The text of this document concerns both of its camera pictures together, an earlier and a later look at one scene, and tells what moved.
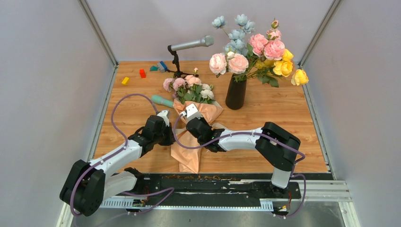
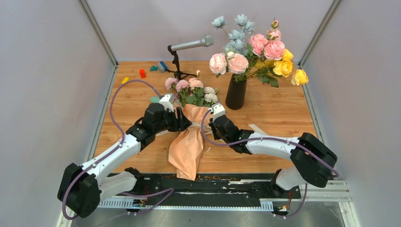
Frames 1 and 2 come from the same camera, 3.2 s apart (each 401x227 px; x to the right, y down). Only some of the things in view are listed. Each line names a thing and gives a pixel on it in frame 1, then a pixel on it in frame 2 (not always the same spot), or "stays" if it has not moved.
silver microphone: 208,40 stays
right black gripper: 203,119 → 216,136
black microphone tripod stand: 178,73 stays
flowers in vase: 262,57 stays
